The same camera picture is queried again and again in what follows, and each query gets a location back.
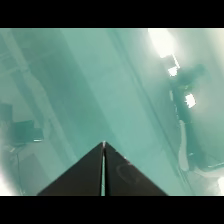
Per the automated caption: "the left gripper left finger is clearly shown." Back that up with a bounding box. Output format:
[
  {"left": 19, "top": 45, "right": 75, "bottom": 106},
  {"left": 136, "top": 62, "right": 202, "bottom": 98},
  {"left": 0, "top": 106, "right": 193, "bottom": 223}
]
[{"left": 37, "top": 141, "right": 104, "bottom": 197}]

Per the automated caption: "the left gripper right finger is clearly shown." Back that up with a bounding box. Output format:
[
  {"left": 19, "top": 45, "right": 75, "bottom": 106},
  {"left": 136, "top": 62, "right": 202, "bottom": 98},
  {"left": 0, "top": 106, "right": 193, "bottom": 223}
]
[{"left": 104, "top": 141, "right": 168, "bottom": 197}]

